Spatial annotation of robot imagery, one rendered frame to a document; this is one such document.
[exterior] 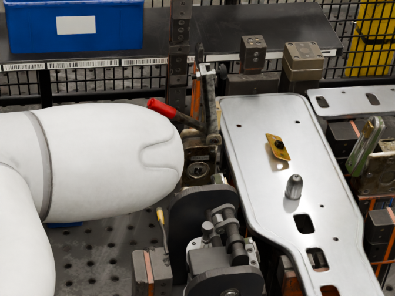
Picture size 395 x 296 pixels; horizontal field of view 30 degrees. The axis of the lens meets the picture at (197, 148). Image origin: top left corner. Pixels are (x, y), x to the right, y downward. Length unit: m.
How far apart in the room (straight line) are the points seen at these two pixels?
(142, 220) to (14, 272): 1.16
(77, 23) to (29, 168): 0.91
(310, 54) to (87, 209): 0.97
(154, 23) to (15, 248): 1.25
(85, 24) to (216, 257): 0.77
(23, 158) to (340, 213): 0.76
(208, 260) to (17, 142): 0.39
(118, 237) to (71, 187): 0.91
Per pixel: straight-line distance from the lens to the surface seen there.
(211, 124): 1.41
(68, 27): 1.69
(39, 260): 0.64
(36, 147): 0.81
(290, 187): 1.40
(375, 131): 1.46
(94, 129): 0.84
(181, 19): 1.63
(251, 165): 1.48
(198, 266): 1.08
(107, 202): 0.86
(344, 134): 1.63
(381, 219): 1.44
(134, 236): 1.73
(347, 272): 1.32
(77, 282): 1.65
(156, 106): 1.37
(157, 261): 1.18
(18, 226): 0.67
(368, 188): 1.55
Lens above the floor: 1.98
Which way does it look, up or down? 41 degrees down
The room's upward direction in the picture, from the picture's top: 5 degrees clockwise
